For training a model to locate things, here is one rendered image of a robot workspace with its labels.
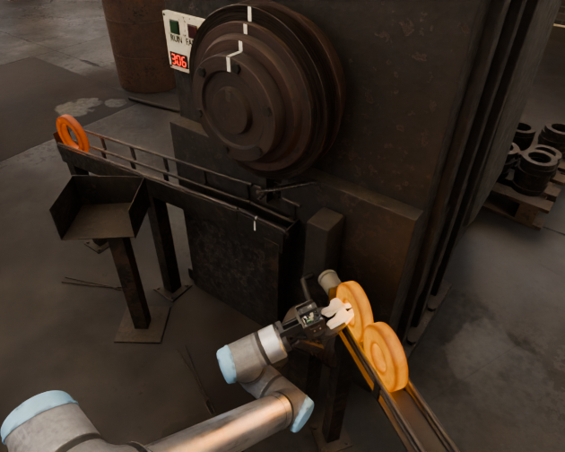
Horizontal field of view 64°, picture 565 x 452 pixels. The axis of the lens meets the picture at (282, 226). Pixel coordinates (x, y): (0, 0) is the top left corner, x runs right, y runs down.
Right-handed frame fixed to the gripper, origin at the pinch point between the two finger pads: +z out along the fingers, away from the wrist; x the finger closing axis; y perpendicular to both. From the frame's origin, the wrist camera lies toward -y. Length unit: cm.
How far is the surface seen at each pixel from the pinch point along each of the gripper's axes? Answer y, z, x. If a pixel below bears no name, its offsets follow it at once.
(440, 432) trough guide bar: -0.9, 2.8, -35.1
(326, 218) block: 7.0, 6.1, 27.6
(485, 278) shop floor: -101, 79, 49
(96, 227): 9, -65, 71
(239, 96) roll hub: 49, -4, 37
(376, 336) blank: 6.0, 0.6, -13.2
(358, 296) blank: 6.6, 1.9, -1.5
